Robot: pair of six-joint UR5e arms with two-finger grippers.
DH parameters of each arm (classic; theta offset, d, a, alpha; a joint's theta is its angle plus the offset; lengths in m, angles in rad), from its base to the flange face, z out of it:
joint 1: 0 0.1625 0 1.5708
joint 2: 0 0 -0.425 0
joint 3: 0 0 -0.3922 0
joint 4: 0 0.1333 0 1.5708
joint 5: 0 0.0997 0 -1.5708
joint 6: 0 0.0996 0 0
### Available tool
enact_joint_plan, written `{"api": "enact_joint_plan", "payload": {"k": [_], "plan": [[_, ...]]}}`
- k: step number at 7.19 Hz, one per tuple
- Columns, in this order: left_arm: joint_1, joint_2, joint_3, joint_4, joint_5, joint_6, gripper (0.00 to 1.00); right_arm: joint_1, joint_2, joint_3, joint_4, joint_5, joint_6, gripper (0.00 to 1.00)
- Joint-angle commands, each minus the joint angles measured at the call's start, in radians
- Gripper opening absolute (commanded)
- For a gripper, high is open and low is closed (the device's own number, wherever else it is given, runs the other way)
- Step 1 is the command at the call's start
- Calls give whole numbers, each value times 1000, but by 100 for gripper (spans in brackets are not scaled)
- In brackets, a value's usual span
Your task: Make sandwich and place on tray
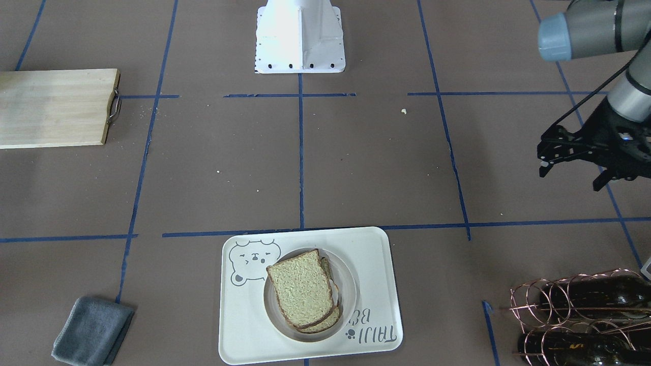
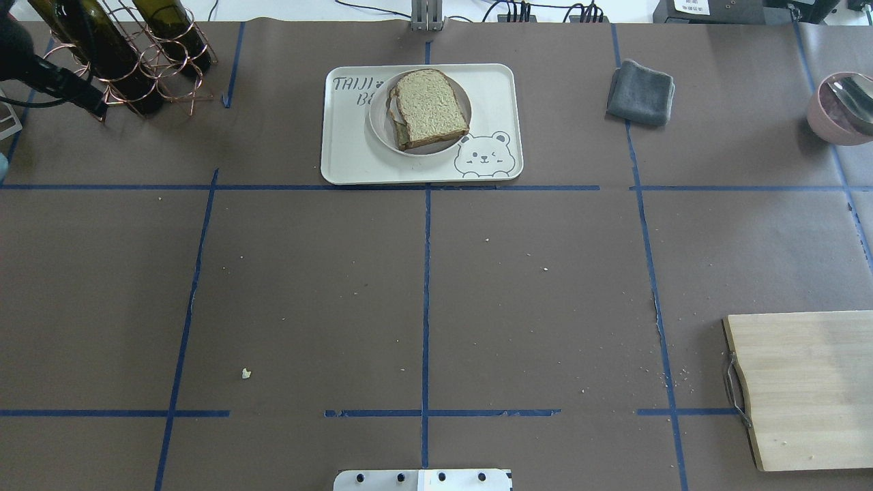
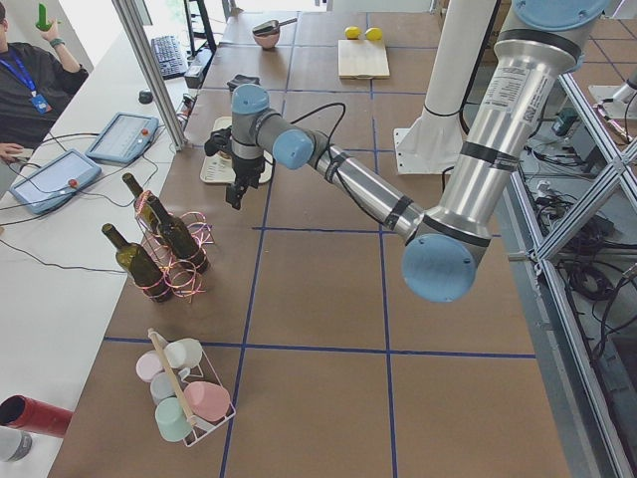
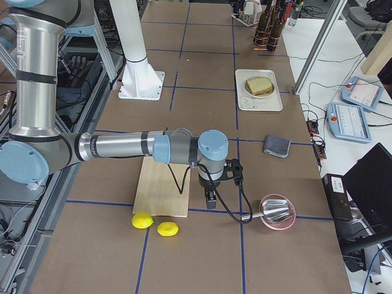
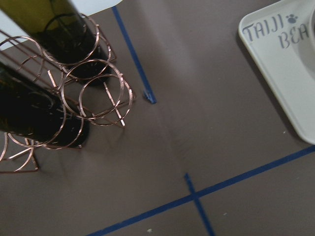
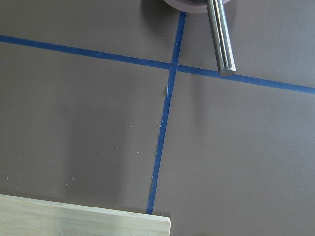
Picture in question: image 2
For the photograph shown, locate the metal scoop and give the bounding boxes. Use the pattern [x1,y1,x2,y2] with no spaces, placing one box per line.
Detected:
[827,74,872,136]

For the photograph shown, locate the black left robot part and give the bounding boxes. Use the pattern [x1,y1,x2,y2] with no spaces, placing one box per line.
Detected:
[1,10,107,119]

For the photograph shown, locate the white bear tray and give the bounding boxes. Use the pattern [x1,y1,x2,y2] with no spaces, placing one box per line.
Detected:
[321,64,524,185]

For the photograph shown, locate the dark wine bottle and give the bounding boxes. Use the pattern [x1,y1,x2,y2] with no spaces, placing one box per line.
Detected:
[133,1,211,78]
[53,1,164,116]

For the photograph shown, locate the bread slice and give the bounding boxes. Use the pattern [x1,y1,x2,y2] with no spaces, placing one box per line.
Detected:
[387,69,470,150]
[386,94,411,151]

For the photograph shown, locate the grey folded cloth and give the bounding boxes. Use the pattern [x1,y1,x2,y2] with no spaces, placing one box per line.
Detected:
[606,59,676,127]

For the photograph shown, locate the aluminium frame post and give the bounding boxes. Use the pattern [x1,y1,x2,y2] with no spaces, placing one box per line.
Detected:
[411,0,445,32]

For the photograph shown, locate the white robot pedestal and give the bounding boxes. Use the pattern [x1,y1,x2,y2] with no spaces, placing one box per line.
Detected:
[333,468,514,490]

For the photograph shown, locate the wooden cutting board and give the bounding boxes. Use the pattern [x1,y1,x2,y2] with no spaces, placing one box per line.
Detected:
[722,310,872,472]

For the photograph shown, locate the copper wire bottle rack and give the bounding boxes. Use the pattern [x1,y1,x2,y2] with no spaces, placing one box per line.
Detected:
[30,1,218,117]

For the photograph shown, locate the pink bowl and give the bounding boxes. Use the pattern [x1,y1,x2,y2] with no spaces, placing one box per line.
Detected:
[805,72,872,147]

